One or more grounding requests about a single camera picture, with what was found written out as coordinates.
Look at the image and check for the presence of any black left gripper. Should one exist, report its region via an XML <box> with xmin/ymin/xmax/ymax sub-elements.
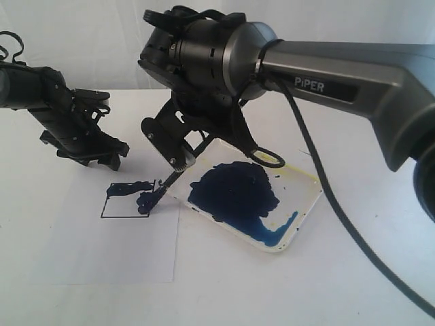
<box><xmin>29</xmin><ymin>91</ymin><xmax>130</xmax><ymax>170</ymax></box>

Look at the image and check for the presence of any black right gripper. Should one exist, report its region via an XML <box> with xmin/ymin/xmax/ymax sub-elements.
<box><xmin>169</xmin><ymin>90</ymin><xmax>259</xmax><ymax>152</ymax></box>

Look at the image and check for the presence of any black paintbrush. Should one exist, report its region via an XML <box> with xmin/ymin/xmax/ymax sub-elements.
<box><xmin>137</xmin><ymin>131</ymin><xmax>214</xmax><ymax>217</ymax></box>

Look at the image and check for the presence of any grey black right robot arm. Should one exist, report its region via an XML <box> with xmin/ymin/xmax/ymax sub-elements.
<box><xmin>139</xmin><ymin>5</ymin><xmax>434</xmax><ymax>216</ymax></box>

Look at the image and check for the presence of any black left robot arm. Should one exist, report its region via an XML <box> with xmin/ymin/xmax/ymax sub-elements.
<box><xmin>1</xmin><ymin>63</ymin><xmax>130</xmax><ymax>171</ymax></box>

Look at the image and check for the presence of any white paint tray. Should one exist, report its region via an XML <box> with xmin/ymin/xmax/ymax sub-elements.
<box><xmin>168</xmin><ymin>141</ymin><xmax>322</xmax><ymax>253</ymax></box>

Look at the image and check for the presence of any white paper sheet with square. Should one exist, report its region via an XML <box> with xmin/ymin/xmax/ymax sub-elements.
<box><xmin>31</xmin><ymin>149</ymin><xmax>179</xmax><ymax>285</ymax></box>

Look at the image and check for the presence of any white backdrop curtain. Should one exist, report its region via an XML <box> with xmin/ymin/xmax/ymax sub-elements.
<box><xmin>1</xmin><ymin>1</ymin><xmax>434</xmax><ymax>89</ymax></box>

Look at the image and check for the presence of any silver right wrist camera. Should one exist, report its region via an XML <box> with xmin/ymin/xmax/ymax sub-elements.
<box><xmin>141</xmin><ymin>99</ymin><xmax>196</xmax><ymax>173</ymax></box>

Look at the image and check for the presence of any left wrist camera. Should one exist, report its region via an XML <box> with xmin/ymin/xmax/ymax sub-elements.
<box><xmin>72</xmin><ymin>89</ymin><xmax>111</xmax><ymax>119</ymax></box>

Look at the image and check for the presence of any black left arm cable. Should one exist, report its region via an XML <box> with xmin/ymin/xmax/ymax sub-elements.
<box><xmin>0</xmin><ymin>31</ymin><xmax>24</xmax><ymax>65</ymax></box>

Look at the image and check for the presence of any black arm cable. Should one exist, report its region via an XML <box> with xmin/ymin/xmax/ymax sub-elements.
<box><xmin>0</xmin><ymin>31</ymin><xmax>24</xmax><ymax>65</ymax></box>
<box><xmin>142</xmin><ymin>5</ymin><xmax>435</xmax><ymax>315</ymax></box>

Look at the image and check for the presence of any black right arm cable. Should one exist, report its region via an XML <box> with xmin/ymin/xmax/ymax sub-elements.
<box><xmin>142</xmin><ymin>5</ymin><xmax>435</xmax><ymax>315</ymax></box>

